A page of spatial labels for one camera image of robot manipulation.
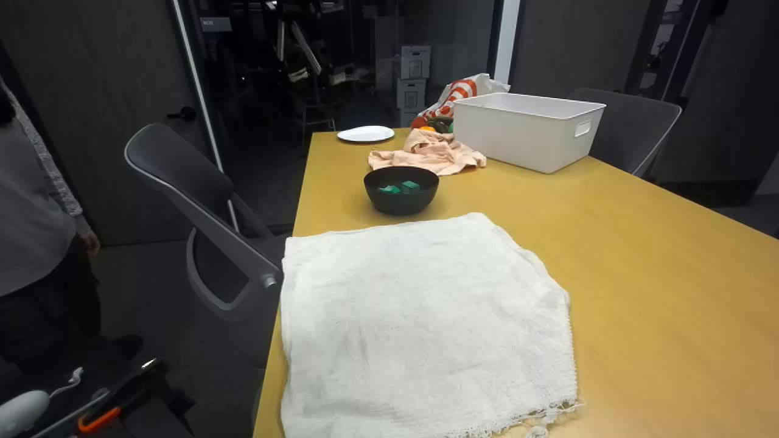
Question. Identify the black bowl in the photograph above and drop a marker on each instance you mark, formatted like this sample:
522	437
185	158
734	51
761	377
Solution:
400	206

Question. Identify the white terry towel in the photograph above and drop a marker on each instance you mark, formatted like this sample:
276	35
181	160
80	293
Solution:
426	330

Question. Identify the peach patterned cloth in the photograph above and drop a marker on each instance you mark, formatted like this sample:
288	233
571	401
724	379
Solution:
434	151

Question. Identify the white plate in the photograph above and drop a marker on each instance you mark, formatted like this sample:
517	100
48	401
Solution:
366	136

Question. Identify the orange white striped bag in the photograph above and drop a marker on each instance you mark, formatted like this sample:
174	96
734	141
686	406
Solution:
471	87

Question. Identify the grey office chair left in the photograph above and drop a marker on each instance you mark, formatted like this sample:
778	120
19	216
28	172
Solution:
231	260

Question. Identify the grey office chair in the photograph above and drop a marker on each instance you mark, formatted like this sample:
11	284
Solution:
632	131
231	260

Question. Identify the white plastic bin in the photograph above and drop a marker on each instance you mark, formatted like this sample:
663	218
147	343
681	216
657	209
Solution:
533	133

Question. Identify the grey office chair far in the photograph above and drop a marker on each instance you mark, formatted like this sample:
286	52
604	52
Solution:
632	131

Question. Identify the person in grey shirt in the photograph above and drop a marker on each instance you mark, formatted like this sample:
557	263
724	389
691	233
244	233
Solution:
48	300

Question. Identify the orange handled tool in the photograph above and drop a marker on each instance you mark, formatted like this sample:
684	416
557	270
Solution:
126	395

